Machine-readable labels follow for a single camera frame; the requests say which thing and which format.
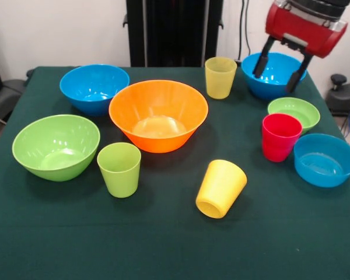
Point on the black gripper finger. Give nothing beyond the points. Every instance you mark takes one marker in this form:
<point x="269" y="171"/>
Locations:
<point x="262" y="62"/>
<point x="297" y="78"/>

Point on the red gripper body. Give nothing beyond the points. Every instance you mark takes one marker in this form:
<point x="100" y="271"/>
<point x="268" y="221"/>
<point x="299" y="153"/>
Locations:
<point x="300" y="32"/>

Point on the red cup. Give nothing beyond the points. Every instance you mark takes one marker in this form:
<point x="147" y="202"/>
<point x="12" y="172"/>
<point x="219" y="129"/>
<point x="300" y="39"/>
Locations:
<point x="280" y="143"/>

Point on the large orange bowl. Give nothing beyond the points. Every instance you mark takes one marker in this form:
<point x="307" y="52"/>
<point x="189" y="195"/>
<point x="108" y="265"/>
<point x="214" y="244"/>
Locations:
<point x="157" y="137"/>

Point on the large green bowl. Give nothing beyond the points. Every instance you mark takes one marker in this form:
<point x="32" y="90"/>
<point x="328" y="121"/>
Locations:
<point x="55" y="151"/>

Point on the large blue bowl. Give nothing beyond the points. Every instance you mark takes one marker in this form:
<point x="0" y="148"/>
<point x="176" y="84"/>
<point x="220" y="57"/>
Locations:
<point x="87" y="90"/>
<point x="277" y="84"/>

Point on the small green bowl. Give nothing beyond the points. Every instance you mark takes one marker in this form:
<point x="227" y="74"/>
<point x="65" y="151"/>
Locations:
<point x="309" y="115"/>

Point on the pale translucent yellow cup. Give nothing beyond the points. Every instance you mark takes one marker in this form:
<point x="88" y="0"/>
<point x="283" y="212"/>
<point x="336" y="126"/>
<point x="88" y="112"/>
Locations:
<point x="220" y="81"/>

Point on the black knobbed equipment base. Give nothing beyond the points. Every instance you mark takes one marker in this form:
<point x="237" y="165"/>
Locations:
<point x="344" y="96"/>

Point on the small blue bowl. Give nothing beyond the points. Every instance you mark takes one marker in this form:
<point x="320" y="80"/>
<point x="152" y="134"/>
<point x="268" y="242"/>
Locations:
<point x="323" y="166"/>

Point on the green cup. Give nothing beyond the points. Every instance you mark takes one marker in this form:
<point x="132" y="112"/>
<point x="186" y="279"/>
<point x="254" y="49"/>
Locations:
<point x="119" y="181"/>

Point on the dark green table cloth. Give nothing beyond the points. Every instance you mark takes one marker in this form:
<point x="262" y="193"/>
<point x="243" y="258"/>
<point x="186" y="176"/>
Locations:
<point x="163" y="248"/>

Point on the black chair base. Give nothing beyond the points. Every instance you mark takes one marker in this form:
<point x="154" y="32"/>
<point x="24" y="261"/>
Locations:
<point x="6" y="96"/>

